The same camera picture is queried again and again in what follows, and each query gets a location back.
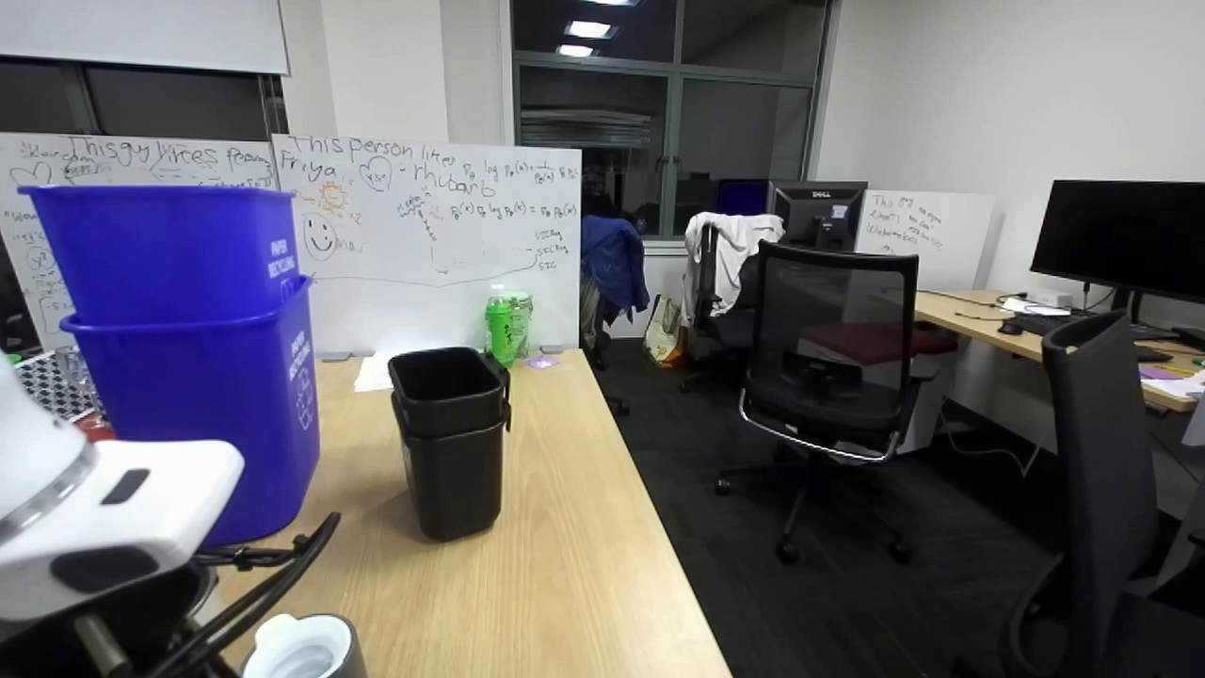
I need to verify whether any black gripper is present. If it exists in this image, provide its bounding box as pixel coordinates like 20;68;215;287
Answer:
0;560;215;678

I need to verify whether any white object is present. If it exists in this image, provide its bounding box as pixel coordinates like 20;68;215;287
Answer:
242;611;355;678

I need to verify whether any grey cup vessel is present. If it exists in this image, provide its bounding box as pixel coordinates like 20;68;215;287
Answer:
242;611;370;678

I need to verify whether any blue paper recycling bin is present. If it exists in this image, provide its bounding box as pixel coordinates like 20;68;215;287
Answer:
62;274;325;552
14;186;314;329

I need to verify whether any black landfill bin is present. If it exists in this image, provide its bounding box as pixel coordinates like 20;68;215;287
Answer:
387;393;517;547
384;346;511;439

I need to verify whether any whiteboard with smiley drawing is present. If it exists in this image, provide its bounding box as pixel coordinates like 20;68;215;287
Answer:
271;132;582;357

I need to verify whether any white roller blind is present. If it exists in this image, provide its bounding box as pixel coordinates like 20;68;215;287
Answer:
0;0;294;77

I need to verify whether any blue jacket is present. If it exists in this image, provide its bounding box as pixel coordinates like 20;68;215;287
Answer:
579;215;653;324

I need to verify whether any yellow bag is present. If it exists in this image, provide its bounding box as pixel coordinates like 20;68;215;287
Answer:
643;293;694;368

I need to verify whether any white jacket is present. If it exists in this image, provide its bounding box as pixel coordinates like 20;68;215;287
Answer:
682;206;787;315

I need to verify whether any black mesh office chair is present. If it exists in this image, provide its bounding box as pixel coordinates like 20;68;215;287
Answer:
713;240;925;567

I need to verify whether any small black computer monitor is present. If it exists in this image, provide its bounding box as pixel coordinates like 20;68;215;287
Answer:
770;180;869;258

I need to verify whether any small whiteboard with notes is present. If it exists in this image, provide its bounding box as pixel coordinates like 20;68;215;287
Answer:
854;186;1000;293

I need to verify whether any wooden office desk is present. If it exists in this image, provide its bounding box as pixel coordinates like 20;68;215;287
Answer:
916;289;1205;418

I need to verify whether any black keyboard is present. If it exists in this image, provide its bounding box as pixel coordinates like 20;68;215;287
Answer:
998;308;1068;338

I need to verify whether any dark office chair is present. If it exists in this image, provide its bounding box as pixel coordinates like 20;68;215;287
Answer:
1000;312;1205;678

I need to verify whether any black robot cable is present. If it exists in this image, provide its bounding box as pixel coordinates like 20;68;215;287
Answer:
161;509;348;678

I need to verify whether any white wire rack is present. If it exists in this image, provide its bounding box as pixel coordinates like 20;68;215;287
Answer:
10;342;107;427

